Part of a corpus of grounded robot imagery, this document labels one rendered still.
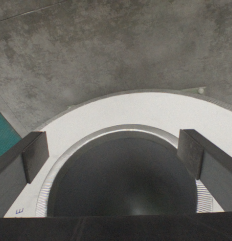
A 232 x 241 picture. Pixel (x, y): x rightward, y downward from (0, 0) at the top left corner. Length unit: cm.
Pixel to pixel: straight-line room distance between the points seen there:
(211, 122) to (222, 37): 59
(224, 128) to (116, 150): 48
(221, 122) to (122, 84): 70
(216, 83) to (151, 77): 44
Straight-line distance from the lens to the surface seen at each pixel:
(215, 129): 75
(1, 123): 190
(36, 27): 124
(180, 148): 16
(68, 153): 77
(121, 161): 93
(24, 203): 73
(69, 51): 120
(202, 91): 129
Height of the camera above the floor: 107
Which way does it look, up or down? 49 degrees down
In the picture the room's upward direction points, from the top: 172 degrees counter-clockwise
